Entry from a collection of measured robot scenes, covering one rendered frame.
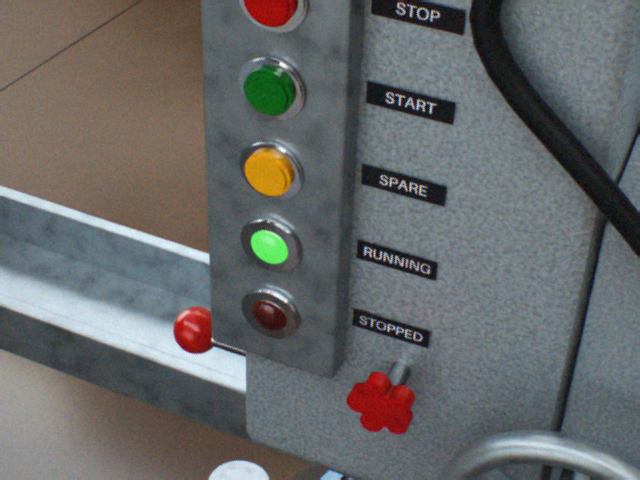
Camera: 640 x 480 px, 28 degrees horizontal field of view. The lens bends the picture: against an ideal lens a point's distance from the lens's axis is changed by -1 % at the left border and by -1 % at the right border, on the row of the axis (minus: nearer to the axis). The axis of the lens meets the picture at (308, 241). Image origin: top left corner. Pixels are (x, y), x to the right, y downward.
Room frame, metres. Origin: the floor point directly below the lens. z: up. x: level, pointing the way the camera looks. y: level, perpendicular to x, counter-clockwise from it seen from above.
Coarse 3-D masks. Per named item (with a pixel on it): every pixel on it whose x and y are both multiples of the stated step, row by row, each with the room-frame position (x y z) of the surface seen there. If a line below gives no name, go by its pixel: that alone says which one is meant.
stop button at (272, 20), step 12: (252, 0) 0.54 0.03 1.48; (264, 0) 0.54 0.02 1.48; (276, 0) 0.54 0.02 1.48; (288, 0) 0.54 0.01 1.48; (252, 12) 0.54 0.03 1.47; (264, 12) 0.54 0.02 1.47; (276, 12) 0.54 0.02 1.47; (288, 12) 0.54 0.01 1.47; (264, 24) 0.54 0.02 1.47; (276, 24) 0.54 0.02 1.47
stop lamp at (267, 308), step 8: (256, 304) 0.54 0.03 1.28; (264, 304) 0.54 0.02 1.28; (272, 304) 0.54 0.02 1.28; (256, 312) 0.54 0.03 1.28; (264, 312) 0.54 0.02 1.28; (272, 312) 0.54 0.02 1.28; (280, 312) 0.54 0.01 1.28; (256, 320) 0.54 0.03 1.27; (264, 320) 0.54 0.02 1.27; (272, 320) 0.54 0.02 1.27; (280, 320) 0.54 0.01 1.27; (272, 328) 0.54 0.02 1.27; (280, 328) 0.54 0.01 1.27
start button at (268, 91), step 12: (252, 72) 0.54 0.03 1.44; (264, 72) 0.54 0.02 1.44; (276, 72) 0.54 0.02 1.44; (252, 84) 0.54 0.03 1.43; (264, 84) 0.54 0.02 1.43; (276, 84) 0.54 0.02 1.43; (288, 84) 0.54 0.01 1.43; (252, 96) 0.54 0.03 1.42; (264, 96) 0.54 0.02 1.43; (276, 96) 0.54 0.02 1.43; (288, 96) 0.54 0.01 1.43; (264, 108) 0.54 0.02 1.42; (276, 108) 0.54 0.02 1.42; (288, 108) 0.54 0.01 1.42
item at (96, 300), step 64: (0, 192) 0.83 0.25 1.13; (0, 256) 0.80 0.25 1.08; (64, 256) 0.81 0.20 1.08; (128, 256) 0.79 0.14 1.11; (192, 256) 0.77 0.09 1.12; (0, 320) 0.70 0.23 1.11; (64, 320) 0.69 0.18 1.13; (128, 320) 0.74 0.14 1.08; (128, 384) 0.66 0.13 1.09; (192, 384) 0.64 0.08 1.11
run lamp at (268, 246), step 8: (256, 232) 0.55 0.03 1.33; (264, 232) 0.54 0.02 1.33; (256, 240) 0.54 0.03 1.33; (264, 240) 0.54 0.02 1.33; (272, 240) 0.54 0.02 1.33; (280, 240) 0.54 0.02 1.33; (256, 248) 0.54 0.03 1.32; (264, 248) 0.54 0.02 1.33; (272, 248) 0.54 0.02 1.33; (280, 248) 0.54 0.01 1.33; (264, 256) 0.54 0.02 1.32; (272, 256) 0.54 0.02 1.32; (280, 256) 0.54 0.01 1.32
